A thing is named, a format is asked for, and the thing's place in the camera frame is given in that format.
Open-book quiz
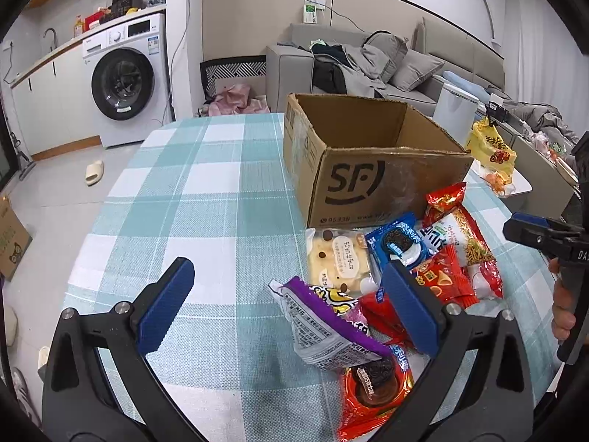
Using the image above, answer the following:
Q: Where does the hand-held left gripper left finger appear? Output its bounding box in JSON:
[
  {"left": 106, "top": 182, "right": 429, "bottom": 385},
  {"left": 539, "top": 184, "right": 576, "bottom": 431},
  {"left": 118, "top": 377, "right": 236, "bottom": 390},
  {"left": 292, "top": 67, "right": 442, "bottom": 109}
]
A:
[{"left": 41, "top": 257, "right": 196, "bottom": 442}]

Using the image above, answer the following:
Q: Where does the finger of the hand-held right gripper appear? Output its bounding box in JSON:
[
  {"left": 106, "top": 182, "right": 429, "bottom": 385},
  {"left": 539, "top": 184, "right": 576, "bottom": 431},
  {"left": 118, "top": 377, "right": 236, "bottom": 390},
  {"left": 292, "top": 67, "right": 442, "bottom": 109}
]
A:
[
  {"left": 513, "top": 212, "right": 553, "bottom": 228},
  {"left": 502, "top": 218, "right": 576, "bottom": 261}
]

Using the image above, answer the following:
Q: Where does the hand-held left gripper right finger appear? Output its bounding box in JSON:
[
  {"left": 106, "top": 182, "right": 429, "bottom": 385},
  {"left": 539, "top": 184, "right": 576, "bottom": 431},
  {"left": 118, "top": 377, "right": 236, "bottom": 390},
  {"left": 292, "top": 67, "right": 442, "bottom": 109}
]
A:
[{"left": 373, "top": 262, "right": 537, "bottom": 442}]

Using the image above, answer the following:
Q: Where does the small red packet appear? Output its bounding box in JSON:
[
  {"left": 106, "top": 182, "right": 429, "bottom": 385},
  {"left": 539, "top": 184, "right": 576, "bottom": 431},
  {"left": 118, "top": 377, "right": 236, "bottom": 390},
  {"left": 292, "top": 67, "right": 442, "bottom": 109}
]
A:
[{"left": 359, "top": 292, "right": 415, "bottom": 346}]

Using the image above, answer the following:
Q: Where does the small blue packet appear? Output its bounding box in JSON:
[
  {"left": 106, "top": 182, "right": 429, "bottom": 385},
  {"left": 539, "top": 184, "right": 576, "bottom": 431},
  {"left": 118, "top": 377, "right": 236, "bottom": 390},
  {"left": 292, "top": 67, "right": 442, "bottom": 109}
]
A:
[{"left": 385, "top": 341, "right": 413, "bottom": 375}]

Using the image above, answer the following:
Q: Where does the red triangle chip packet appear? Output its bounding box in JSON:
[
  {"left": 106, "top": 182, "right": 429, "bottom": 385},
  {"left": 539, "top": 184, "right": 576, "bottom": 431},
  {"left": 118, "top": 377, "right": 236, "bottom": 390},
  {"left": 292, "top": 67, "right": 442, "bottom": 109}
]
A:
[{"left": 412, "top": 245, "right": 479, "bottom": 308}]

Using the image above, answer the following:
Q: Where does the noodle stick snack packet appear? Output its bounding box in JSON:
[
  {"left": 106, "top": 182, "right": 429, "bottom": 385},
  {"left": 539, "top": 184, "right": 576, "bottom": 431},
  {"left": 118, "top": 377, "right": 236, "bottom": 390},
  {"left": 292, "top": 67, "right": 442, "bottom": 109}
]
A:
[{"left": 439, "top": 206, "right": 495, "bottom": 265}]

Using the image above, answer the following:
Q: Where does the white red balloon packet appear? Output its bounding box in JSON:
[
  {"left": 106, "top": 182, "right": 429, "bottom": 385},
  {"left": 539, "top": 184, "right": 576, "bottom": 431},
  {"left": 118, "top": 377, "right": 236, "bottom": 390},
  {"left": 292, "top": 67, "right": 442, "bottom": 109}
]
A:
[{"left": 467, "top": 260, "right": 504, "bottom": 300}]

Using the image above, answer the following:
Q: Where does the blue cookie packet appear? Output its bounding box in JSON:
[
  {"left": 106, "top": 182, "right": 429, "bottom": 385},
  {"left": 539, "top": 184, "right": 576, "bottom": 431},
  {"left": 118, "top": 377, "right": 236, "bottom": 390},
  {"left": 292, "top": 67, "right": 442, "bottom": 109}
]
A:
[{"left": 366, "top": 212, "right": 433, "bottom": 272}]

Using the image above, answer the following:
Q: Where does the white teal snack packet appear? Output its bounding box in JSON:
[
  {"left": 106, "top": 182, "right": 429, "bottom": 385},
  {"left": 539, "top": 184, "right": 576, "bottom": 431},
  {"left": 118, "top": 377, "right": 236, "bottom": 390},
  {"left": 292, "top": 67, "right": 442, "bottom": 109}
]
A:
[{"left": 416, "top": 223, "right": 449, "bottom": 259}]

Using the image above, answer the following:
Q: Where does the purple snack packet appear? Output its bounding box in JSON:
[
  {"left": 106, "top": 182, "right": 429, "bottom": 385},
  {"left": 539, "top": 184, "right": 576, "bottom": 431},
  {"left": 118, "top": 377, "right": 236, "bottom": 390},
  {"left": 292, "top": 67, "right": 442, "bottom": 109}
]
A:
[{"left": 269, "top": 276, "right": 394, "bottom": 373}]

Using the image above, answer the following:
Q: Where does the yellow cake packet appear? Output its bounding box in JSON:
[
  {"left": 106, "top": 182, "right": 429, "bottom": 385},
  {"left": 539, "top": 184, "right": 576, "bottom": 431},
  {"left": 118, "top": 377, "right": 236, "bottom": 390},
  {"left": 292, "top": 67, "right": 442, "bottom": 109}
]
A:
[{"left": 306, "top": 228, "right": 375, "bottom": 295}]

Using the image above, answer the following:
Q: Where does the red gold-patterned snack packet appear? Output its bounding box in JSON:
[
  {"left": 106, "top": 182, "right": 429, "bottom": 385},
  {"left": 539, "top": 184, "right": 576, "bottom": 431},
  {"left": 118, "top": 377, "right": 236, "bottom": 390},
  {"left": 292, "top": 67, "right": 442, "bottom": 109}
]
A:
[{"left": 422, "top": 182, "right": 467, "bottom": 228}]

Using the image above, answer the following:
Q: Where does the red chocolate pie packet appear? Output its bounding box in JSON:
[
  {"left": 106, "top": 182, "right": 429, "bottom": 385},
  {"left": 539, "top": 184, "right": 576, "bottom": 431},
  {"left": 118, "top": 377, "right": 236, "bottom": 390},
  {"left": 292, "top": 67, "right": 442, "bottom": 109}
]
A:
[{"left": 338, "top": 354, "right": 415, "bottom": 440}]

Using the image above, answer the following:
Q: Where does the brown cardboard box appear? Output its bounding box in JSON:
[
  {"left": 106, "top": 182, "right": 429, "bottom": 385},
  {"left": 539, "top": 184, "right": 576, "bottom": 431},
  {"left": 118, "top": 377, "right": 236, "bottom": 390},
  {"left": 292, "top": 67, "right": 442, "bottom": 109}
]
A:
[{"left": 283, "top": 93, "right": 475, "bottom": 230}]

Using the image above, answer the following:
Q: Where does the person's right hand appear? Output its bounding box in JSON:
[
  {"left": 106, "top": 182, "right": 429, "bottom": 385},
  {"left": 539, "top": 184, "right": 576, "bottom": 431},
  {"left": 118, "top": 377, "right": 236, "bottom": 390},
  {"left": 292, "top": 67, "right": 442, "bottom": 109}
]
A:
[{"left": 549, "top": 258, "right": 578, "bottom": 341}]

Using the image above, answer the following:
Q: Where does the white side table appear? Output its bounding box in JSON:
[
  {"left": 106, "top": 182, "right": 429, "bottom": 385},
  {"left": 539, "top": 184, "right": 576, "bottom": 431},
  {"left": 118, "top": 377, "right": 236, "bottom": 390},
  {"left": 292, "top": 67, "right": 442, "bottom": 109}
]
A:
[{"left": 462, "top": 161, "right": 535, "bottom": 199}]

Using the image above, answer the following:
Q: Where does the yellow plastic bag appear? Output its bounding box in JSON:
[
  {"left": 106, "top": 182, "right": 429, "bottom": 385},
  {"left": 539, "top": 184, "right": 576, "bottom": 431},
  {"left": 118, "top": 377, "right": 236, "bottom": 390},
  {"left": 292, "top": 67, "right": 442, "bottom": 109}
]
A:
[{"left": 466, "top": 117, "right": 517, "bottom": 180}]

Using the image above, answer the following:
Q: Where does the teal checked tablecloth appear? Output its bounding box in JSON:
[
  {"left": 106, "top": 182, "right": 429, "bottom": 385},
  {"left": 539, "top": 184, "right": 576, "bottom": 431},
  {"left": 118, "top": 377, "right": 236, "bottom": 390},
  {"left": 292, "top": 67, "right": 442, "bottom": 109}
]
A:
[{"left": 62, "top": 111, "right": 560, "bottom": 442}]

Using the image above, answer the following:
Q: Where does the grey blanket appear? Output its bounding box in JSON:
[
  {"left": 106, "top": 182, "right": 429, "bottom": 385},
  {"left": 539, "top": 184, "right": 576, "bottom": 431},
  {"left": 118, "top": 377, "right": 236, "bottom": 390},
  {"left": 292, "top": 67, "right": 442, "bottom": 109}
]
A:
[{"left": 506, "top": 101, "right": 581, "bottom": 143}]

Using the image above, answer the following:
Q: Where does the white trash bin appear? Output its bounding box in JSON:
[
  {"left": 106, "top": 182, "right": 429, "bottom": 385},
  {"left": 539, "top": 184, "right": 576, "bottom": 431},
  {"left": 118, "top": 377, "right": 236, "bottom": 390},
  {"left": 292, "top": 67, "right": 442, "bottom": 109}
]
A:
[{"left": 433, "top": 80, "right": 482, "bottom": 134}]

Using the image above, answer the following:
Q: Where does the light blue cushion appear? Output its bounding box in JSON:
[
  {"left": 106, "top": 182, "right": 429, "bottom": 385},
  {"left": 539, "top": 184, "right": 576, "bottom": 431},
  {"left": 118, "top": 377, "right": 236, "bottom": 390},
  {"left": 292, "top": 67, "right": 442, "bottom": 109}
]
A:
[{"left": 442, "top": 71, "right": 492, "bottom": 102}]

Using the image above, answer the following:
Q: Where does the beige slipper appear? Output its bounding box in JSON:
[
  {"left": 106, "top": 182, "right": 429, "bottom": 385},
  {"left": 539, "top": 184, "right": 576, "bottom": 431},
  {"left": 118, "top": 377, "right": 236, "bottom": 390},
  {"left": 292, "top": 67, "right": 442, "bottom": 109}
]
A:
[{"left": 85, "top": 160, "right": 105, "bottom": 187}]

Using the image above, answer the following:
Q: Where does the white sneaker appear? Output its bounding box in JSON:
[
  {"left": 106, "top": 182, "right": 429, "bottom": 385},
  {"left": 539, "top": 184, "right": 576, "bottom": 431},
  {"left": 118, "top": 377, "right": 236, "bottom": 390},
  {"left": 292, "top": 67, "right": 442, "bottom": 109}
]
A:
[{"left": 11, "top": 368, "right": 38, "bottom": 420}]

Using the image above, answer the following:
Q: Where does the printed cardboard box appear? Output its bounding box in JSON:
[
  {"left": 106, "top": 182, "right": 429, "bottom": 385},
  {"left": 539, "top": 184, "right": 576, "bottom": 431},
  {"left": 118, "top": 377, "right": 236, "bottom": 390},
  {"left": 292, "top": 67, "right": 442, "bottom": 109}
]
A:
[{"left": 0, "top": 194, "right": 34, "bottom": 281}]

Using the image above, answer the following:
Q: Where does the grey pillow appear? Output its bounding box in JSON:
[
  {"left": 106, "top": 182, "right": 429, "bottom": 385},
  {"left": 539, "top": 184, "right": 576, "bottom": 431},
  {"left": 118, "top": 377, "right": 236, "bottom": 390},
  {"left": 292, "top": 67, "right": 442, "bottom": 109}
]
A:
[
  {"left": 363, "top": 31, "right": 409, "bottom": 84},
  {"left": 389, "top": 50, "right": 445, "bottom": 93}
]

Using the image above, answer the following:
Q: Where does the stick vacuum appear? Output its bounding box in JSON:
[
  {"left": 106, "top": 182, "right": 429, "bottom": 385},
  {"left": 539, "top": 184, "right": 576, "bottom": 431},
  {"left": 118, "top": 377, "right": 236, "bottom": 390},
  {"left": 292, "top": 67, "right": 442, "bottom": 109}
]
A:
[{"left": 9, "top": 133, "right": 35, "bottom": 181}]

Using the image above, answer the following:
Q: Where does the pink cloth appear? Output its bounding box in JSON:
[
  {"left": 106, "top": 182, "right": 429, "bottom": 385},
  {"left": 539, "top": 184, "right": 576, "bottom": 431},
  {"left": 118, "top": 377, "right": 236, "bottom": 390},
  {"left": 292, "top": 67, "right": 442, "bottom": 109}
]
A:
[{"left": 208, "top": 84, "right": 270, "bottom": 117}]

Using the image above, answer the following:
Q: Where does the grey hoodie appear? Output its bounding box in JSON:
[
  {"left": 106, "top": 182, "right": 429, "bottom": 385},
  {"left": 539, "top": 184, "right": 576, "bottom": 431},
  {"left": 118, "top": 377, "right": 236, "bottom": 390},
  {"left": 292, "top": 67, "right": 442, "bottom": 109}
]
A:
[{"left": 341, "top": 43, "right": 387, "bottom": 97}]

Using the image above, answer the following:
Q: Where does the white washing machine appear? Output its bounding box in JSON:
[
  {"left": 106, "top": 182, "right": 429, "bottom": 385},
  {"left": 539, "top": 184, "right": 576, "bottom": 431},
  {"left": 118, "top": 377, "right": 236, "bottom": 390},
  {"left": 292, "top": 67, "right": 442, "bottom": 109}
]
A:
[{"left": 83, "top": 13, "right": 173, "bottom": 149}]

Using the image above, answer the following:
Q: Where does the patterned laundry basket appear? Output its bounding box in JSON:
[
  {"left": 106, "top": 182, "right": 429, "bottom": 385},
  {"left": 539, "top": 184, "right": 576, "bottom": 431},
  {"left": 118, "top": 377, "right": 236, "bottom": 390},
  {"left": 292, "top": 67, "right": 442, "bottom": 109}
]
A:
[{"left": 200, "top": 55, "right": 268, "bottom": 104}]

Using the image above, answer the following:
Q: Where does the black garment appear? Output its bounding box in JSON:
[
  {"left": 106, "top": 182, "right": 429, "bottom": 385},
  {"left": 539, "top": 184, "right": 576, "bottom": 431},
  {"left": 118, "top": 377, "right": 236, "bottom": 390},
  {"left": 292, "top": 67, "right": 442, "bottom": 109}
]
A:
[{"left": 313, "top": 60, "right": 348, "bottom": 95}]

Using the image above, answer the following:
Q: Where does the grey sofa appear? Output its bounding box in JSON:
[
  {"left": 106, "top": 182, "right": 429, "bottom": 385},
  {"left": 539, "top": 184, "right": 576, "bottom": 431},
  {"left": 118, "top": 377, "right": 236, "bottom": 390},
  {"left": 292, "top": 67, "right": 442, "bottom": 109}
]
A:
[{"left": 266, "top": 17, "right": 521, "bottom": 123}]

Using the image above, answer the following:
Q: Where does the red box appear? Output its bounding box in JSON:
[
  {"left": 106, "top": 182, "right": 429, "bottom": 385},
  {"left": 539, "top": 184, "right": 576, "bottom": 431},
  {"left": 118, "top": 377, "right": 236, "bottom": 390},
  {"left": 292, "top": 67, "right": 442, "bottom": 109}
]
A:
[{"left": 84, "top": 9, "right": 109, "bottom": 33}]

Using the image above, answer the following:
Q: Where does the black cooker pot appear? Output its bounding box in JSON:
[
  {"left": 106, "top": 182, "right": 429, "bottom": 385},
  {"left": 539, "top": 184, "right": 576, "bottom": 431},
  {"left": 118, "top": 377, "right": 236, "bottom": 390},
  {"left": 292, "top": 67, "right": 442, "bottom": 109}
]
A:
[{"left": 110, "top": 0, "right": 148, "bottom": 17}]

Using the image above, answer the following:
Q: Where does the grey wall cable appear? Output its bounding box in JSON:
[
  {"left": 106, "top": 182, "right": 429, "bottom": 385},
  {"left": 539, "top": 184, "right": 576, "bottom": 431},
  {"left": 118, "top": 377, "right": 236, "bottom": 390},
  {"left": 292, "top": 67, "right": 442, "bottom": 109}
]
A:
[{"left": 170, "top": 0, "right": 191, "bottom": 123}]

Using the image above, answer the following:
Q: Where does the white green wall device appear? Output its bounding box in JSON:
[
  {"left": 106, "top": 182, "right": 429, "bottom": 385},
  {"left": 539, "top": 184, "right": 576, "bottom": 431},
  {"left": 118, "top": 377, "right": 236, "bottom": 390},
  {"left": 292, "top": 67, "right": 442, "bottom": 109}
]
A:
[{"left": 302, "top": 0, "right": 325, "bottom": 25}]

